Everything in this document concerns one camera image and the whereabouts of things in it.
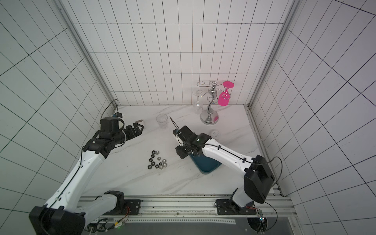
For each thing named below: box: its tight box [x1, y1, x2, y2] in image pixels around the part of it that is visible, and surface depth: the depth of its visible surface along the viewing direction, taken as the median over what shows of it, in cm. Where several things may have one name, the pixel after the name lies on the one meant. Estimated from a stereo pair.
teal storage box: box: [189, 152, 222, 175], surface depth 85 cm
